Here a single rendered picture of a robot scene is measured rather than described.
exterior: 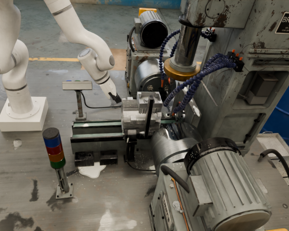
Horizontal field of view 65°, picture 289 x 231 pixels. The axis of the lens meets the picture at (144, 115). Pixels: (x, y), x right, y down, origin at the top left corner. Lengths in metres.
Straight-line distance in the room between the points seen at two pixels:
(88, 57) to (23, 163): 0.68
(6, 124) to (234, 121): 1.29
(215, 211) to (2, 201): 0.98
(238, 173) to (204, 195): 0.12
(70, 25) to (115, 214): 0.86
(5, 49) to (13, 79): 0.20
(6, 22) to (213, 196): 1.06
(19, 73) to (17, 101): 0.17
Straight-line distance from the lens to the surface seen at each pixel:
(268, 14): 0.98
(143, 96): 1.25
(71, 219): 1.18
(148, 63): 1.48
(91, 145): 1.32
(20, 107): 1.52
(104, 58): 1.04
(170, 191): 0.83
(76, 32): 1.06
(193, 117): 1.17
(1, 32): 1.25
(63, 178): 1.14
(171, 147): 0.97
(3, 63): 1.29
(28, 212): 1.24
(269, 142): 2.44
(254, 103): 1.25
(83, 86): 1.41
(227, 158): 0.71
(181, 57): 1.07
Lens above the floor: 1.86
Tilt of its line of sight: 41 degrees down
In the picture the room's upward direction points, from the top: 8 degrees clockwise
